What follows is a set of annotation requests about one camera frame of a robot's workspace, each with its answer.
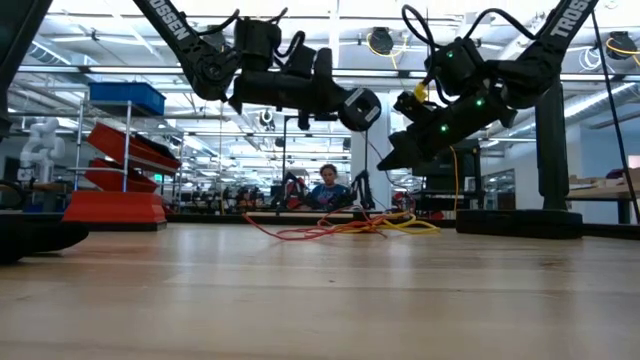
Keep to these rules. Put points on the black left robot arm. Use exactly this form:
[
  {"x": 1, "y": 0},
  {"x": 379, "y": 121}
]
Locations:
[{"x": 170, "y": 30}]

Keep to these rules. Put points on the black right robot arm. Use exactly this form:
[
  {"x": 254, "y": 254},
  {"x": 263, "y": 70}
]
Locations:
[{"x": 550, "y": 45}]

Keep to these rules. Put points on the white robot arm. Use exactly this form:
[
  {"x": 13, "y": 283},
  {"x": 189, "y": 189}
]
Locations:
[{"x": 42, "y": 145}]

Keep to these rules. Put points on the background black robot arm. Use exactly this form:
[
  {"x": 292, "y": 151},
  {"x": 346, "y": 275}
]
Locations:
[
  {"x": 292, "y": 192},
  {"x": 362, "y": 192}
]

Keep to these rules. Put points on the white building column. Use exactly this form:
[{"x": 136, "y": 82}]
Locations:
[{"x": 360, "y": 155}]

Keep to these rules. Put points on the black monitor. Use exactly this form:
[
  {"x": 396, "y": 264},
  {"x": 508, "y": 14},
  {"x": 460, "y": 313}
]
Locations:
[{"x": 467, "y": 182}]

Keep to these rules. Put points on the person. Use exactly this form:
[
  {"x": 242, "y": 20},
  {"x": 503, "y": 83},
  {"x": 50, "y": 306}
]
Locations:
[{"x": 328, "y": 192}]

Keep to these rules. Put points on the black zip case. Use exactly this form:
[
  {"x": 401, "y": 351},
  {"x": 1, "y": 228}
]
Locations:
[{"x": 520, "y": 222}]

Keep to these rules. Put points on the ceiling light strip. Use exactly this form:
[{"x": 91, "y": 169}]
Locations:
[{"x": 135, "y": 70}]

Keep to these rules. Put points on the blue storage bin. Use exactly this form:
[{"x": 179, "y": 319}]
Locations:
[{"x": 127, "y": 97}]

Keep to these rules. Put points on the wooden work table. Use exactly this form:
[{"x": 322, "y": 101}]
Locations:
[{"x": 600, "y": 192}]

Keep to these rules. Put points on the thin black slanted rod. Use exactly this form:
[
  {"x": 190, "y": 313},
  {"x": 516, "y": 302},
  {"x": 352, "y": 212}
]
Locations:
[{"x": 616, "y": 115}]

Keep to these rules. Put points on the red bin rack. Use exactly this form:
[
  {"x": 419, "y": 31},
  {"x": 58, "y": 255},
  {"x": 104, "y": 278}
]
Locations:
[{"x": 127, "y": 150}]

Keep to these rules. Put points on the red storage bin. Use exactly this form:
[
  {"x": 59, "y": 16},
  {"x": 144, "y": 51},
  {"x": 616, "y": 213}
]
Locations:
[
  {"x": 115, "y": 145},
  {"x": 110, "y": 181}
]

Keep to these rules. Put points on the pink panel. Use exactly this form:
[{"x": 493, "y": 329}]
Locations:
[{"x": 635, "y": 162}]

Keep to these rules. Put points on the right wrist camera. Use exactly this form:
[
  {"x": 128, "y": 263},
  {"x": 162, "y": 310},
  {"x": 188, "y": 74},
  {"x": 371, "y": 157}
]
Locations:
[{"x": 410, "y": 106}]

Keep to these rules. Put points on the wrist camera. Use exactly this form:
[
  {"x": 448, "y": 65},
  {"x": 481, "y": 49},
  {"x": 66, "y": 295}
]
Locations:
[
  {"x": 301, "y": 57},
  {"x": 410, "y": 106}
]

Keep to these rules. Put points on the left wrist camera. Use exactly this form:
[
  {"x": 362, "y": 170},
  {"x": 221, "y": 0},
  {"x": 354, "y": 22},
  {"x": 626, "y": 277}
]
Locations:
[{"x": 301, "y": 57}]

